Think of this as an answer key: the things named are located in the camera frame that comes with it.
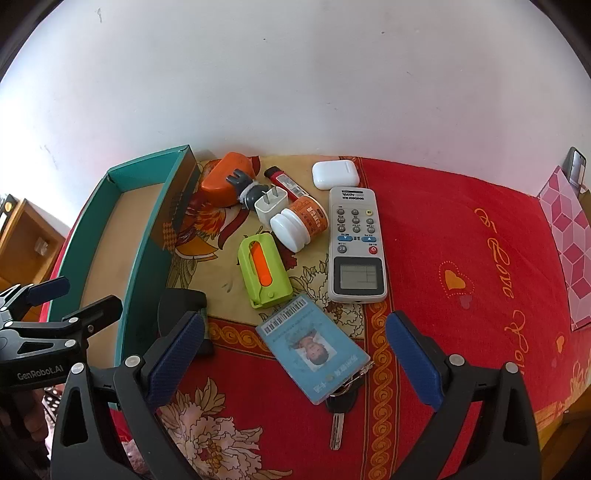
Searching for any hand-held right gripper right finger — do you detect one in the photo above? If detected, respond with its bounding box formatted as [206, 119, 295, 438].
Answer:
[385, 310, 542, 480]

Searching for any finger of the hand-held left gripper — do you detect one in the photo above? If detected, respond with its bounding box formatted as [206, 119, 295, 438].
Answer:
[0, 296, 124, 352]
[0, 276, 71, 319]

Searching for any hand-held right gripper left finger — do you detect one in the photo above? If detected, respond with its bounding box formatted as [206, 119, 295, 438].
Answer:
[50, 310, 206, 480]

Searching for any metal key ring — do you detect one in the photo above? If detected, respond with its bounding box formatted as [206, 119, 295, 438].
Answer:
[342, 364, 373, 394]

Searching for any black bubble level tool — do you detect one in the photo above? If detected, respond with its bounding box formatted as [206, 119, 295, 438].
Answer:
[157, 288, 214, 356]

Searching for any teal cardboard box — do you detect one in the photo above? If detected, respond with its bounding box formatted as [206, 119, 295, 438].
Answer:
[41, 144, 202, 411]

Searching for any black car key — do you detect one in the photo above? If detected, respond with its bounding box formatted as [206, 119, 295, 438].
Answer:
[325, 392, 358, 450]

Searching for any blue card holder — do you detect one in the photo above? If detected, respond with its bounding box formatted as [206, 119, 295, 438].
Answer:
[256, 293, 372, 406]

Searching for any white remote control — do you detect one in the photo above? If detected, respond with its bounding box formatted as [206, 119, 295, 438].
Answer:
[328, 186, 387, 304]

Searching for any green utility knife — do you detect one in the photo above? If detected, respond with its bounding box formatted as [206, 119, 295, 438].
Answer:
[238, 233, 294, 309]

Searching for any orange bottle with white cap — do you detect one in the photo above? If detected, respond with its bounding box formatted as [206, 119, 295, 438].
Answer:
[270, 196, 329, 253]

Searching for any white charger plug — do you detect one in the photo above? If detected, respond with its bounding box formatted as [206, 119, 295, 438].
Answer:
[255, 185, 289, 227]

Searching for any red lighter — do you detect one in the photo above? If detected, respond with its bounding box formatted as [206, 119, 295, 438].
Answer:
[264, 166, 305, 200]

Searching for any white earbuds case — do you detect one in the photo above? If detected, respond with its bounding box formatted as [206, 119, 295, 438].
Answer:
[312, 160, 360, 190]

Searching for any black white dotted cloth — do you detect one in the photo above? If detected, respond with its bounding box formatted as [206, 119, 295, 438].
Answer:
[41, 385, 63, 421]

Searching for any wooden cabinet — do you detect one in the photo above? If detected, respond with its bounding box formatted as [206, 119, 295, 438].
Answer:
[0, 194, 70, 324]

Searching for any pink fuzzy rug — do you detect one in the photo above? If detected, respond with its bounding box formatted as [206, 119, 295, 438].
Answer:
[117, 438, 148, 476]

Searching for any red floral printed cloth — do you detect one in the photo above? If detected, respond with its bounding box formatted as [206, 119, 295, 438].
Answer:
[39, 154, 591, 480]

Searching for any orange plastic tool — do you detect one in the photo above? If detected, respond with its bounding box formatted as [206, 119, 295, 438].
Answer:
[200, 152, 269, 208]

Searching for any pink diamond patterned bag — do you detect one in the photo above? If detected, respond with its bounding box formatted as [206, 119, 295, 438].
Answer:
[538, 166, 591, 330]

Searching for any grey rectangular device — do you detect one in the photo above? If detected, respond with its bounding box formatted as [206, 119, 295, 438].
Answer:
[564, 147, 589, 195]

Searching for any yellow wooden furniture frame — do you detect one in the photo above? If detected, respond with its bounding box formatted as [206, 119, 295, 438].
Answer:
[538, 397, 588, 455]

